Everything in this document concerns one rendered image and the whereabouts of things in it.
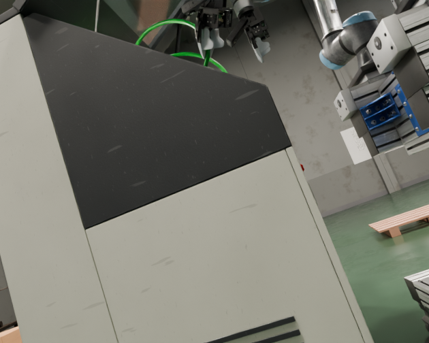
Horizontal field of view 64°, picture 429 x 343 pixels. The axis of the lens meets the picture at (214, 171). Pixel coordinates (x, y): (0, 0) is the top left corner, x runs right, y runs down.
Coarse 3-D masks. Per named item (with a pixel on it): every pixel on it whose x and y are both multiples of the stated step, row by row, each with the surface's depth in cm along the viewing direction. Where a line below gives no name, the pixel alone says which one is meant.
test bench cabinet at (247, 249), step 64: (192, 192) 85; (256, 192) 81; (128, 256) 88; (192, 256) 84; (256, 256) 80; (320, 256) 77; (128, 320) 86; (192, 320) 82; (256, 320) 79; (320, 320) 76
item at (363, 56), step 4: (364, 44) 132; (360, 48) 133; (364, 48) 132; (356, 52) 136; (360, 52) 134; (364, 52) 132; (368, 52) 130; (360, 56) 134; (364, 56) 132; (368, 56) 131; (360, 60) 134; (364, 60) 132; (368, 60) 131; (372, 60) 129; (360, 64) 134; (364, 64) 131
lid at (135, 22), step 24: (24, 0) 100; (48, 0) 105; (72, 0) 111; (96, 0) 118; (120, 0) 129; (144, 0) 139; (168, 0) 150; (120, 24) 135; (144, 24) 148; (168, 24) 161
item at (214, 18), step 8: (208, 0) 101; (216, 0) 99; (224, 0) 99; (200, 8) 102; (208, 8) 100; (216, 8) 100; (224, 8) 100; (200, 16) 103; (208, 16) 102; (216, 16) 101; (224, 16) 102; (208, 24) 103; (216, 24) 100; (224, 24) 103
